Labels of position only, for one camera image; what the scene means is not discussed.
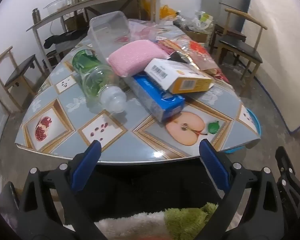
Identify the red snack packet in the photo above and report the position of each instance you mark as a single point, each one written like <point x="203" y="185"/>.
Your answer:
<point x="200" y="52"/>

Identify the steel thermos flask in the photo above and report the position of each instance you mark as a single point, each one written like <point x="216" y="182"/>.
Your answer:
<point x="36" y="16"/>

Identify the clear plastic bag pile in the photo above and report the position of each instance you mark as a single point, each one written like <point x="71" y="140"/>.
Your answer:
<point x="200" y="21"/>

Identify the blue carton box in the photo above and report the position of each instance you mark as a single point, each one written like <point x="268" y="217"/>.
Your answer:
<point x="152" y="97"/>

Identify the clear plastic container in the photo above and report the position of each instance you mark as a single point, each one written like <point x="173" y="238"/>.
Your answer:
<point x="107" y="30"/>

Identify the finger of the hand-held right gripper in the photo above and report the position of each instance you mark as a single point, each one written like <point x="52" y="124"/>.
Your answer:
<point x="287" y="165"/>

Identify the clear plastic bowl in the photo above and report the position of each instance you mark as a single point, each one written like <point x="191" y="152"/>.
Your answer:
<point x="56" y="6"/>

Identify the white orange carton box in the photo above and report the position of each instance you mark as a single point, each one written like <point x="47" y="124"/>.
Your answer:
<point x="170" y="75"/>

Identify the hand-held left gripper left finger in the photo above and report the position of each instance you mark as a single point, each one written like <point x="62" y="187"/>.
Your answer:
<point x="88" y="165"/>

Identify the dark brown wooden chair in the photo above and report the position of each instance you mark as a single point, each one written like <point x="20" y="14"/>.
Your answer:
<point x="230" y="32"/>

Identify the brown cardboard box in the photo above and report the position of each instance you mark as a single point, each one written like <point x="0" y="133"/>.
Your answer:
<point x="75" y="21"/>
<point x="197" y="36"/>

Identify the white mattress blue edge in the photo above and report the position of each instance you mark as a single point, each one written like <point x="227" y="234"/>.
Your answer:
<point x="277" y="55"/>

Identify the yellow plastic bag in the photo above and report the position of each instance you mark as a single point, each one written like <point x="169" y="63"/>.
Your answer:
<point x="167" y="12"/>

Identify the white frame side table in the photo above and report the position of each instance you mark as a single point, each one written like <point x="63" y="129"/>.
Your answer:
<point x="102" y="1"/>

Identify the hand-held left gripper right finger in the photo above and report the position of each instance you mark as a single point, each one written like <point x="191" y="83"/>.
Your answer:
<point x="213" y="167"/>

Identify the white green fluffy garment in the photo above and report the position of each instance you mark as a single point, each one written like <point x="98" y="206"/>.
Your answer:
<point x="165" y="222"/>

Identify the black cloth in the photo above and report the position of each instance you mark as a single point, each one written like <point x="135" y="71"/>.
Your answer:
<point x="65" y="37"/>

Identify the green plastic bottle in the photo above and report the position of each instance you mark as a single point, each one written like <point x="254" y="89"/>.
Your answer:
<point x="90" y="67"/>

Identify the pink sponge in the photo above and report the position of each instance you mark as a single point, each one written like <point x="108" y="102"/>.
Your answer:
<point x="135" y="57"/>

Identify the wooden chair black seat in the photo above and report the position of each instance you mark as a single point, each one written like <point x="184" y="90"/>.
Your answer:
<point x="240" y="48"/>
<point x="20" y="70"/>

